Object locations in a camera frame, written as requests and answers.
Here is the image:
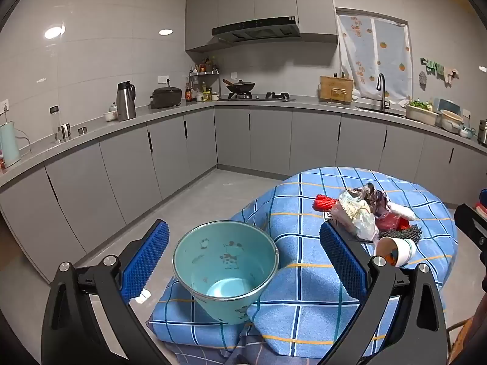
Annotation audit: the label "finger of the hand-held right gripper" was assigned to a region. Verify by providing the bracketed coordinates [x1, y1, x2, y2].
[454, 203, 487, 265]

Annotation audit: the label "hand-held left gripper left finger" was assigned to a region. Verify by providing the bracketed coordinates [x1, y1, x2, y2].
[41, 219, 179, 365]

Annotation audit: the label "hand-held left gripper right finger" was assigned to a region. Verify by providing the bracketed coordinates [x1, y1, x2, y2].
[317, 221, 449, 365]

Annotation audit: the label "clear plastic bag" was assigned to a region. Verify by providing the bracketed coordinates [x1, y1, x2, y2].
[329, 191, 379, 242]

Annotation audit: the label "white paper cup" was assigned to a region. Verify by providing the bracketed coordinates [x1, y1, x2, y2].
[373, 236, 416, 267]

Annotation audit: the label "red foam net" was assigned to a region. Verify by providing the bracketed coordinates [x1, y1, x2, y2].
[314, 194, 340, 211]

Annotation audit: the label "red plastic wrapper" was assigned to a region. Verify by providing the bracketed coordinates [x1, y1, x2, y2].
[375, 211, 412, 232]

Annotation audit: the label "black mesh scrubber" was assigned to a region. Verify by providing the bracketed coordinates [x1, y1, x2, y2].
[377, 225, 423, 242]

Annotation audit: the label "teal enamel bucket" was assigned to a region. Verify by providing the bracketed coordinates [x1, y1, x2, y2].
[172, 221, 279, 325]

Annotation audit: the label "purple foil wrapper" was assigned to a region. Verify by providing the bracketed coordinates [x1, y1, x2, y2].
[344, 183, 391, 217]

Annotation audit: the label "blue plaid tablecloth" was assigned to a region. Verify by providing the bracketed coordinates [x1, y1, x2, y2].
[146, 166, 457, 365]

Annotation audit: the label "grey base cabinets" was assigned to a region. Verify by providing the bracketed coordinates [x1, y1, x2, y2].
[0, 97, 487, 286]

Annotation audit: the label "white bowl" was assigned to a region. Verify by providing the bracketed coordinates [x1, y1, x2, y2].
[436, 109, 465, 134]

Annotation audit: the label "beige basin with greens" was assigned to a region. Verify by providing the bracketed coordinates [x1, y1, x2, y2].
[405, 99, 438, 126]

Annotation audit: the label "light blue tray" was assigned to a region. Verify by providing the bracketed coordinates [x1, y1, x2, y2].
[434, 98, 463, 113]

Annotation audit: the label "steel thermos jug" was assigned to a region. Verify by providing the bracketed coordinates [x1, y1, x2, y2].
[116, 81, 137, 121]

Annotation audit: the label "black cooker pot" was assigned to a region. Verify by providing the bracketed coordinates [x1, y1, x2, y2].
[151, 86, 183, 109]

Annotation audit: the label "dark kitchen faucet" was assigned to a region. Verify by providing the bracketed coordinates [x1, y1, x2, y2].
[377, 73, 391, 113]

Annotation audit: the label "glass bottle with black lid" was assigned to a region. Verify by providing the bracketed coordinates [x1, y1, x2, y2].
[49, 105, 61, 143]

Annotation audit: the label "wooden cutting board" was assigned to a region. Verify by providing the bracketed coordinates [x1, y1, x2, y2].
[320, 75, 354, 103]

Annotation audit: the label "gas stove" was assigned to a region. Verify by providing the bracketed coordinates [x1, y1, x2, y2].
[219, 92, 296, 102]

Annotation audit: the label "mint electric kettle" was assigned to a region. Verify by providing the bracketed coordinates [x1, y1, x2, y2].
[0, 121, 21, 168]

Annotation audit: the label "metal spice rack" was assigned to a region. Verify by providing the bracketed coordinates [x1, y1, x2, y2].
[188, 56, 221, 101]

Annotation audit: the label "black wok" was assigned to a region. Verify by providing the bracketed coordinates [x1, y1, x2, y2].
[222, 78, 256, 94]

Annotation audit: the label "white orange-print curtain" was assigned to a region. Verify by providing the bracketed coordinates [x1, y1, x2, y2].
[337, 14, 413, 103]

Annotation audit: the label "black range hood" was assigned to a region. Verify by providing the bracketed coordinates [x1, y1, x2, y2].
[211, 16, 301, 43]

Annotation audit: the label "wall hook rack with cloths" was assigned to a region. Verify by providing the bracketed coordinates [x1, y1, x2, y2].
[420, 58, 459, 82]

